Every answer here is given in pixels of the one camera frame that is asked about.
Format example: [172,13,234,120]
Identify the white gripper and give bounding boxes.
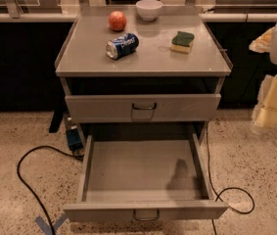
[251,74,277,135]

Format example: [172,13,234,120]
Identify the grey drawer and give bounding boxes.
[64,134,228,222]
[66,94,220,123]

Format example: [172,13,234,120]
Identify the grey drawer cabinet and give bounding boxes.
[56,6,231,138]

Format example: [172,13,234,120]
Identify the grey top drawer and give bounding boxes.
[66,94,220,123]

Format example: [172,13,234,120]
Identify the green yellow sponge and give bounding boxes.
[170,31,195,53]

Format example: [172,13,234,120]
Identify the blue pepsi can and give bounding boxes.
[106,33,139,60]

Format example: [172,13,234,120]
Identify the white bowl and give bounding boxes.
[136,0,162,21]

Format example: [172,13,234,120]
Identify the red apple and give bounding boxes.
[109,11,127,31]

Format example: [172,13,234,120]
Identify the blue power adapter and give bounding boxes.
[66,128,83,152]

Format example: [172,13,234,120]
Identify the black cable right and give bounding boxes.
[205,124,255,235]

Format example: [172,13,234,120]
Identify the black cable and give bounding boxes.
[205,124,255,235]
[16,145,85,235]

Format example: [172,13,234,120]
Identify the black cable left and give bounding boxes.
[16,145,85,235]

